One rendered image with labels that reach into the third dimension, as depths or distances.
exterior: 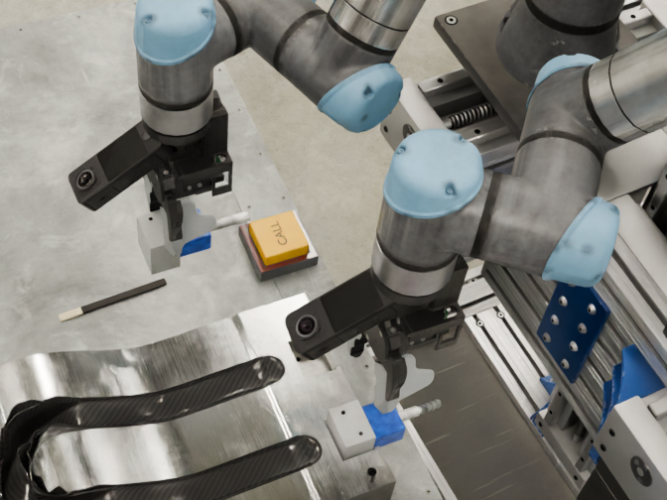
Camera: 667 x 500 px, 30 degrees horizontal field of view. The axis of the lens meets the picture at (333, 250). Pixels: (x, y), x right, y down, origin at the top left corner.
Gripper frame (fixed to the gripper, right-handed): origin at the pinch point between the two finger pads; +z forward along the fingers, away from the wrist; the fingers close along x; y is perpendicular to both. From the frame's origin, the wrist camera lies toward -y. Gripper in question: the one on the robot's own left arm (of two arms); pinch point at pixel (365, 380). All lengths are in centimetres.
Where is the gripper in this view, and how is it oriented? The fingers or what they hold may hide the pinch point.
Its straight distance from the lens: 128.9
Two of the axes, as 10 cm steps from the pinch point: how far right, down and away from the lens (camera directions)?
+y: 9.2, -2.7, 3.0
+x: -3.9, -7.7, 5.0
